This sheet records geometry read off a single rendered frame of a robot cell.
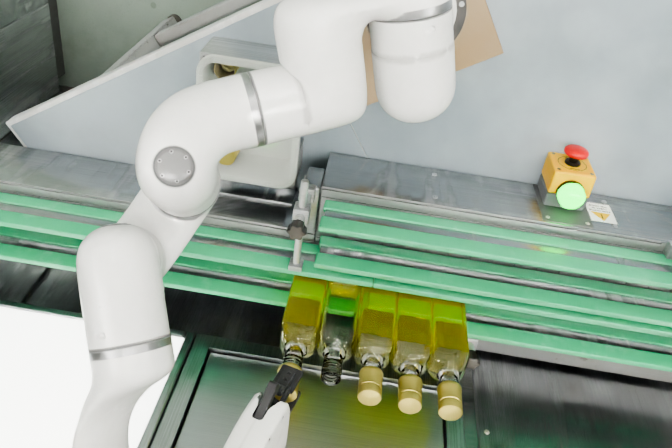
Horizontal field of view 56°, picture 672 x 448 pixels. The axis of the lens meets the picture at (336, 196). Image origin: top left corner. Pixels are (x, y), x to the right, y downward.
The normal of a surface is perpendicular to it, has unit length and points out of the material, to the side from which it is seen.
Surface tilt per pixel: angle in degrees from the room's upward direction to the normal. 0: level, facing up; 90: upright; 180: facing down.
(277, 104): 33
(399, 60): 15
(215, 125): 54
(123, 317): 44
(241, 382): 90
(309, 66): 8
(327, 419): 90
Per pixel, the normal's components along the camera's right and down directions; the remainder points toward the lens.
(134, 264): 0.67, -0.16
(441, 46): 0.60, 0.34
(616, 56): -0.11, 0.53
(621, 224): 0.12, -0.83
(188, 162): 0.53, 0.04
